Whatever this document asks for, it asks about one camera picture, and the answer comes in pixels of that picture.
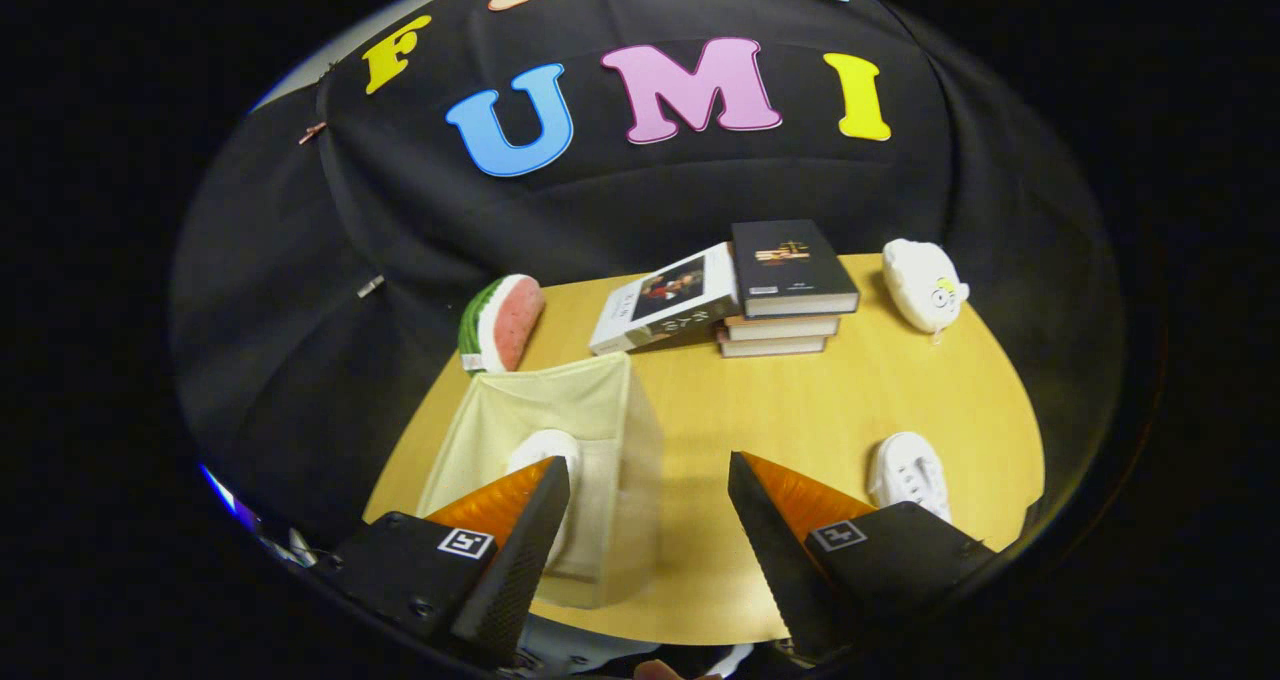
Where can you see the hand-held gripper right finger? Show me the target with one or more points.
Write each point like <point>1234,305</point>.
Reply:
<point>775,560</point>

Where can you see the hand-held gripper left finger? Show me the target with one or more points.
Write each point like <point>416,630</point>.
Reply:
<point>520,560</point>

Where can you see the white shoe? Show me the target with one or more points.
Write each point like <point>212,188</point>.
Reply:
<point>908,475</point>
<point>545,448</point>

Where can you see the beige fabric storage box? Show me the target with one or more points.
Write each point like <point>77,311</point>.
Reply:
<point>610,440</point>

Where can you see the brown book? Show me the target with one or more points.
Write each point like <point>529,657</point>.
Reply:
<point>780,327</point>
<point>770,345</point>

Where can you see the watermelon slice plush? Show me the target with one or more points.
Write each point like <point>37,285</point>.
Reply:
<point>505,325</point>

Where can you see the white book with portrait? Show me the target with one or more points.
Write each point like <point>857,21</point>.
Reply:
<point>660,300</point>

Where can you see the black hardcover book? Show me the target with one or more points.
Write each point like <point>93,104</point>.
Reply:
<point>790,260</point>

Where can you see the lit laptop screen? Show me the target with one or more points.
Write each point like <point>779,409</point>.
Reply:
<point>222,492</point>

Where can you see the white plush toy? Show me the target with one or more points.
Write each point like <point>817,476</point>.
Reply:
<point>920,285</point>

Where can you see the silver clip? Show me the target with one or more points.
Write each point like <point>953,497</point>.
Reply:
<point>370,285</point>

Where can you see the copper clip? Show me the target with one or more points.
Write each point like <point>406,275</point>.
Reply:
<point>312,132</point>

